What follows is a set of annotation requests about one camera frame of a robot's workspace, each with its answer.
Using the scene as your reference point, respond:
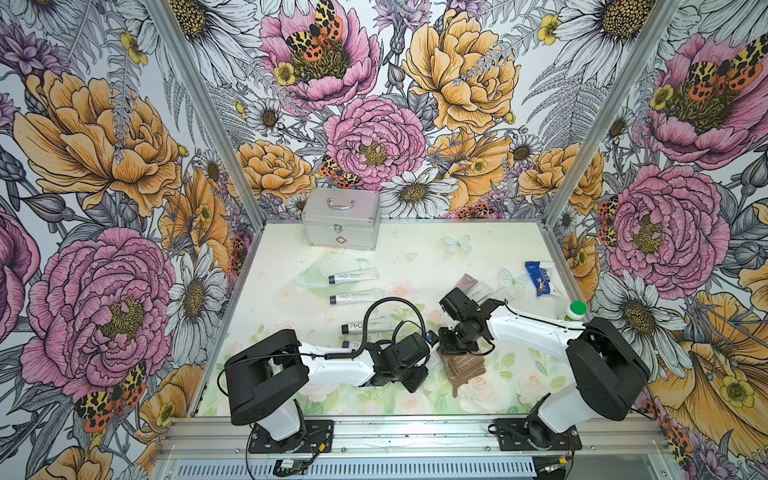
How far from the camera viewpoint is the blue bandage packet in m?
1.01

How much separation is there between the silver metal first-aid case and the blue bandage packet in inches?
22.3

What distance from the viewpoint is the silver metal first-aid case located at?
1.07 metres
